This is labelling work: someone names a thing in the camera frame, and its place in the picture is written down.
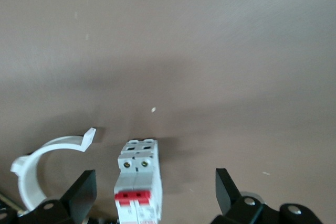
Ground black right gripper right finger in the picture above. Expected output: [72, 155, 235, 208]
[212, 167, 324, 224]

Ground small white curved clamp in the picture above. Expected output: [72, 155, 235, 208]
[10, 127, 97, 211]

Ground brown table mat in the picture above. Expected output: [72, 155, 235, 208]
[0, 0, 336, 224]

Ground white red circuit breaker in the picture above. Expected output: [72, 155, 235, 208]
[114, 138, 163, 224]

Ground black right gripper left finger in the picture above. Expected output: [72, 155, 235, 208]
[17, 169, 98, 224]

